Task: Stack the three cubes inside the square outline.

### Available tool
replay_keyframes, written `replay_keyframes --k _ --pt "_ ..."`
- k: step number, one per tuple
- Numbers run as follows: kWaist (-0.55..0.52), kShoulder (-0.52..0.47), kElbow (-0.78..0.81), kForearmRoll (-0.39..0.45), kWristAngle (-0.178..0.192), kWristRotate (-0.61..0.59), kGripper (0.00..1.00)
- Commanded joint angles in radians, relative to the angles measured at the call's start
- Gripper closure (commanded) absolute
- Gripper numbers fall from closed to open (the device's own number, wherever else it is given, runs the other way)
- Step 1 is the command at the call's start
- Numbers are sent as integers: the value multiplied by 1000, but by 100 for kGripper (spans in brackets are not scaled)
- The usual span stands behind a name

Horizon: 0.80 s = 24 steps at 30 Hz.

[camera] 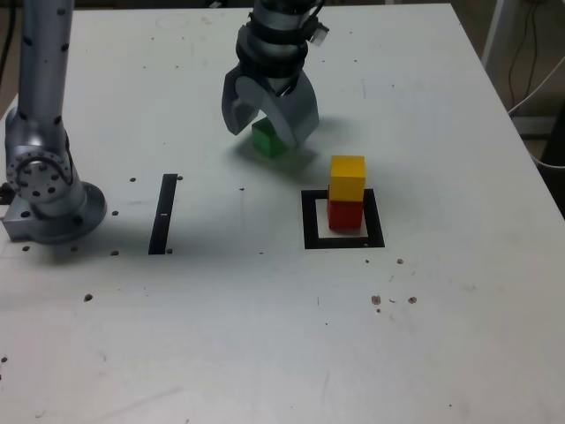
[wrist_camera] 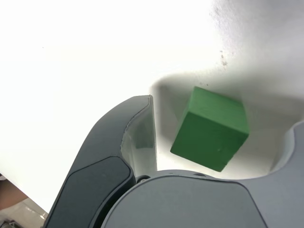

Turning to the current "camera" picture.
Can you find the red cube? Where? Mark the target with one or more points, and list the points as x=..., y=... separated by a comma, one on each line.
x=344, y=216

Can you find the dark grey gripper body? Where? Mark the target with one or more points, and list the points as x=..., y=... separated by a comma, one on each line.
x=284, y=84

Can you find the white metal post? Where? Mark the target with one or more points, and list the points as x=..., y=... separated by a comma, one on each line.
x=493, y=35

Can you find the black tape square outline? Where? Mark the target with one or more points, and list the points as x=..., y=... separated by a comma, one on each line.
x=309, y=221

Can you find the green cube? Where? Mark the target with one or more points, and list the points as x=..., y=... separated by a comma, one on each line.
x=265, y=141

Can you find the yellow cube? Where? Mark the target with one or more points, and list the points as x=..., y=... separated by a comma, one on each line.
x=348, y=179

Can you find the black tape strip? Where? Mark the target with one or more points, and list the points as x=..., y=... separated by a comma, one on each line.
x=161, y=221

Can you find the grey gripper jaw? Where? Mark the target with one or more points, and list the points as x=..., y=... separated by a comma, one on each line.
x=300, y=115
x=230, y=110

